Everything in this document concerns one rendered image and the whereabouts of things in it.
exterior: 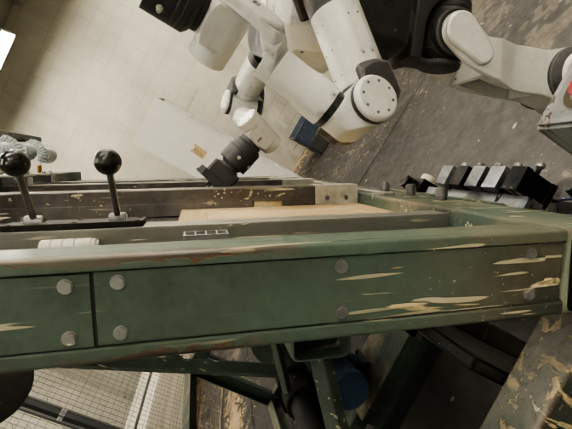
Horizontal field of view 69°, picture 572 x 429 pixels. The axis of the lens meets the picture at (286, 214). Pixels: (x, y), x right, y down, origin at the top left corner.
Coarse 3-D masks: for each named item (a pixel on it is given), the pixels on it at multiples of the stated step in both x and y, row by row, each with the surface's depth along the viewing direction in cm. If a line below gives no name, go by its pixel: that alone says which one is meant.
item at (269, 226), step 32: (160, 224) 67; (192, 224) 66; (224, 224) 67; (256, 224) 68; (288, 224) 69; (320, 224) 70; (352, 224) 72; (384, 224) 73; (416, 224) 74; (448, 224) 76
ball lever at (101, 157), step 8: (104, 152) 58; (112, 152) 59; (96, 160) 58; (104, 160) 58; (112, 160) 58; (120, 160) 59; (96, 168) 58; (104, 168) 58; (112, 168) 59; (120, 168) 60; (112, 176) 61; (112, 184) 61; (112, 192) 62; (112, 200) 63; (112, 216) 65; (120, 216) 65
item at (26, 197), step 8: (8, 152) 56; (16, 152) 56; (24, 152) 57; (0, 160) 55; (8, 160) 55; (16, 160) 56; (24, 160) 56; (0, 168) 56; (8, 168) 55; (16, 168) 56; (24, 168) 57; (16, 176) 57; (24, 184) 59; (24, 192) 60; (24, 200) 60; (32, 208) 62; (32, 216) 62; (40, 216) 63
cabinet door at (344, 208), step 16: (224, 208) 109; (240, 208) 108; (256, 208) 108; (272, 208) 107; (288, 208) 107; (304, 208) 108; (320, 208) 108; (336, 208) 108; (352, 208) 106; (368, 208) 104
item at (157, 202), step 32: (0, 192) 101; (32, 192) 100; (64, 192) 101; (96, 192) 102; (128, 192) 104; (160, 192) 105; (192, 192) 107; (224, 192) 109; (256, 192) 111; (288, 192) 112; (320, 192) 114; (352, 192) 116
